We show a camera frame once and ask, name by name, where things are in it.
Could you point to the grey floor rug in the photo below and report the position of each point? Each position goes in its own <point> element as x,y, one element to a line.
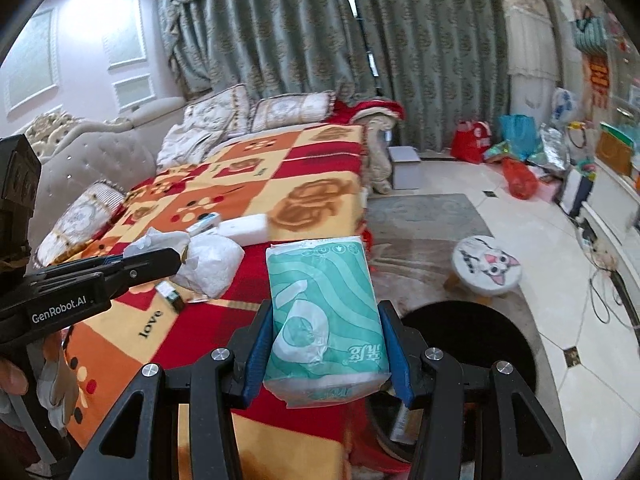
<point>425,230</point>

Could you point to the grey tufted sofa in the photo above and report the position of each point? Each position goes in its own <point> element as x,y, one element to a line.
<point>110,155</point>

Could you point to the blue shopping bag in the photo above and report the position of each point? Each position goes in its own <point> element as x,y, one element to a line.
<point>517,135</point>

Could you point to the person's left hand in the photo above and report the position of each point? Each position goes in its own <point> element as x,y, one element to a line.
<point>12,376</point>

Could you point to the red shopping bag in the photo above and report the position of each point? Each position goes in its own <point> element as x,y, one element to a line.
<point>472,140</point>

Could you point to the small dark packet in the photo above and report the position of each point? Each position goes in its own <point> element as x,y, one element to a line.
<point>171,296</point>

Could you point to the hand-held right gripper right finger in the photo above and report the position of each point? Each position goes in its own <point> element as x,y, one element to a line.
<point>395,355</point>

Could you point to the flat white box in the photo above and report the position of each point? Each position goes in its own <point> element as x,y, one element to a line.
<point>245,228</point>

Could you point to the green patterned curtain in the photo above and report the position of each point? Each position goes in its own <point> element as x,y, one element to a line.
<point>300,35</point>

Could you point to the teal tissue pack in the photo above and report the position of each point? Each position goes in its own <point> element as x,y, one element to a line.
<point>320,310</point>

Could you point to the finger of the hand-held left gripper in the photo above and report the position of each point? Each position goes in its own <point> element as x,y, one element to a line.
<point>150,265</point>
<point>65,270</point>

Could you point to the black round bin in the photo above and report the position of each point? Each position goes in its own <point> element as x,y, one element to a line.
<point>475,330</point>

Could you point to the white cabinet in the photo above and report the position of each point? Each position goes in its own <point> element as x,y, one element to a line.
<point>615,200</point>

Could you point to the grey cardboard box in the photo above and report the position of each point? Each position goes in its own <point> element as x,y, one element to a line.
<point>405,167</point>

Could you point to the striped bolster pillow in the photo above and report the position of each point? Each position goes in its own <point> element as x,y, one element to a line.
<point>80,220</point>

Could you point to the red plastic bag on floor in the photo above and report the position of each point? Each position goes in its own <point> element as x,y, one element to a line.
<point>520,177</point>

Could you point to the wide ornate pillow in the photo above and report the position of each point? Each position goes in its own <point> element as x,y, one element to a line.
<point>292,110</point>

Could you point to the red wall hanging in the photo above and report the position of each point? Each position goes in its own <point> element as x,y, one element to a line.
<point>598,77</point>

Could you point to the silver foil bag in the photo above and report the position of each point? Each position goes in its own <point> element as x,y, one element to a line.
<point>552,147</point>

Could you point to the crumpled white paper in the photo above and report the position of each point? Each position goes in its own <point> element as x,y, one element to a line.
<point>155,241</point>

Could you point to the ornate square pillow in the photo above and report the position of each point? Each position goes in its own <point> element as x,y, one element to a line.
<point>217,110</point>

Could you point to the red and yellow printed blanket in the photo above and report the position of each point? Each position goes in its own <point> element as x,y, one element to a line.
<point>215,320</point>

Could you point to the small blue and white box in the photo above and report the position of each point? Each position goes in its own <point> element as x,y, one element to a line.
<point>205,224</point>

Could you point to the white and blue plastic bag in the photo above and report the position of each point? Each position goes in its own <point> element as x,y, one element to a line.
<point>565,107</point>

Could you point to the lace-covered standing air conditioner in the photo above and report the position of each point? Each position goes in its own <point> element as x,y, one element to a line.
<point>530,30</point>

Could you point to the red plush cloth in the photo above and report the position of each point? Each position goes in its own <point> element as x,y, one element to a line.
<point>375,109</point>

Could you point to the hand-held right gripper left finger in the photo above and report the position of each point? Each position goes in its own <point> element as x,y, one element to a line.
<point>257,345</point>

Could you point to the cat print round stool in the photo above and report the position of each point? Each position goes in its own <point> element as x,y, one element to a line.
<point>487,265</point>

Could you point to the teal hanging decoration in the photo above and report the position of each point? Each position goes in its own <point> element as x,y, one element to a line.
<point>592,30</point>

